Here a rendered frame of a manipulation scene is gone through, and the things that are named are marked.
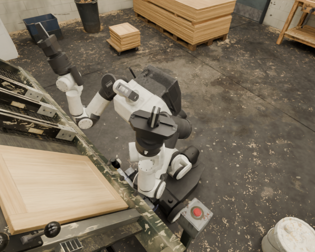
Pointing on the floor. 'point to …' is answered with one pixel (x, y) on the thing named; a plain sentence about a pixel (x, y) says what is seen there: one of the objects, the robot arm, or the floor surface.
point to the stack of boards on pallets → (188, 19)
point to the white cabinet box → (0, 38)
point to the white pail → (291, 237)
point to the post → (185, 239)
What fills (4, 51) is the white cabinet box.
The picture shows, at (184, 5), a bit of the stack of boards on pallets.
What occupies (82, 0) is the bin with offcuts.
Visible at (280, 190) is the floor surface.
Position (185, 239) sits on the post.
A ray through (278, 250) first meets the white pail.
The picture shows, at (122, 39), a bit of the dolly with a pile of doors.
